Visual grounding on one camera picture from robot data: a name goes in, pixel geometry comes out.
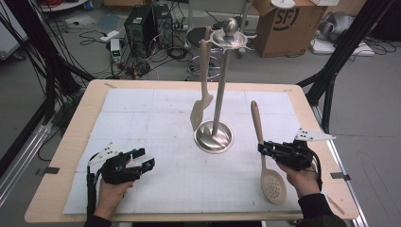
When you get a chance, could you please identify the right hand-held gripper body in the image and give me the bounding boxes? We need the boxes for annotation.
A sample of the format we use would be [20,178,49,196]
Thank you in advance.
[268,127,337,172]

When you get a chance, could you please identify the white flat box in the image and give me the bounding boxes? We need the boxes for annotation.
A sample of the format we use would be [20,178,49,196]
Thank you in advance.
[310,37,376,58]

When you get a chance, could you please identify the slim black computer tower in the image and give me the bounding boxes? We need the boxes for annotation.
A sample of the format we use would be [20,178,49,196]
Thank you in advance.
[153,3,174,50]

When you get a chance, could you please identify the white device with green display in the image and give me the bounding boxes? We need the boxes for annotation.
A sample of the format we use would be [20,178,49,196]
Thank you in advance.
[109,38,123,64]

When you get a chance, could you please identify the large black computer tower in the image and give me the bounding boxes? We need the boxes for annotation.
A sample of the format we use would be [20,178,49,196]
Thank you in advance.
[123,5,157,60]

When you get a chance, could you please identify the person's right hand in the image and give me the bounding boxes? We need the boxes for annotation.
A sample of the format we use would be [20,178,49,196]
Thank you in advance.
[277,160,323,200]

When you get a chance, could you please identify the cardboard box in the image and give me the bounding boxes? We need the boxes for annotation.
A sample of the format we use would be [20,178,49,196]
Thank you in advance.
[252,0,329,59]

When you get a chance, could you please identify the white round lid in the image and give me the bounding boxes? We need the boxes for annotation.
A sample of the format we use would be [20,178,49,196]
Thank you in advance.
[270,0,296,9]

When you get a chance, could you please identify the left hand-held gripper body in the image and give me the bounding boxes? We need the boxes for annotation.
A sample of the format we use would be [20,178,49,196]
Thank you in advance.
[87,141,143,185]

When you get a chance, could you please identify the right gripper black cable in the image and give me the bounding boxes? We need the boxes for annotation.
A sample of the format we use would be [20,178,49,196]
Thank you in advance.
[310,148,323,192]

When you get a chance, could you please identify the black frame strut with cables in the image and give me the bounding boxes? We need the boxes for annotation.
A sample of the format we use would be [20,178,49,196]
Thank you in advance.
[0,0,96,127]

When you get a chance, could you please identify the black tape strip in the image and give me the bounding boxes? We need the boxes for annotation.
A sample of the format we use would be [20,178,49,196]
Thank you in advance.
[35,166,61,177]
[330,171,352,183]

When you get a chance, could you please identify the metal utensil stand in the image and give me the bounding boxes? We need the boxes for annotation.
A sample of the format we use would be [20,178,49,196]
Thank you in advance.
[192,17,257,155]

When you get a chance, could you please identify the aluminium rail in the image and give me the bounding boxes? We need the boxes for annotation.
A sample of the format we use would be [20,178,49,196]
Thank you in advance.
[0,121,53,206]
[310,105,370,227]

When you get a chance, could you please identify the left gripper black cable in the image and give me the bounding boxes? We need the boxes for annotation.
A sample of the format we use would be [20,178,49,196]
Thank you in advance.
[86,153,99,218]

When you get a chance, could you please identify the person's left hand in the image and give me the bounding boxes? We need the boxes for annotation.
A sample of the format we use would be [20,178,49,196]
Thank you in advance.
[94,179,135,220]

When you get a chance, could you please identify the black round stool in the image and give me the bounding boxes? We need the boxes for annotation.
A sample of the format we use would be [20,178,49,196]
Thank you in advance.
[185,26,226,81]

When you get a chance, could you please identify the beige skimmer spoon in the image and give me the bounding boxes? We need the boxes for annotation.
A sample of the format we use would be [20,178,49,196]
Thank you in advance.
[250,99,288,205]

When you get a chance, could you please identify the grey plastic device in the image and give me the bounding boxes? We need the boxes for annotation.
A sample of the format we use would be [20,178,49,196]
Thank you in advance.
[318,11,356,42]

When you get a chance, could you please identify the white round table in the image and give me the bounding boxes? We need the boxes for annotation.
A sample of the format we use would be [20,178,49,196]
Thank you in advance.
[39,0,89,13]

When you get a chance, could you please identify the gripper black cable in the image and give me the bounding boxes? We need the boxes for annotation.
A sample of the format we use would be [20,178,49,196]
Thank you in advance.
[86,153,99,218]
[310,148,323,192]

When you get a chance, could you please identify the white power strip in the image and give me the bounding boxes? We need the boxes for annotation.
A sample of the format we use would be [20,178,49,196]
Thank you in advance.
[99,29,121,43]

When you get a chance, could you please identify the beige slotted spatula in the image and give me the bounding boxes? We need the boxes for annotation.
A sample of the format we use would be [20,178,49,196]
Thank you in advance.
[189,39,215,131]

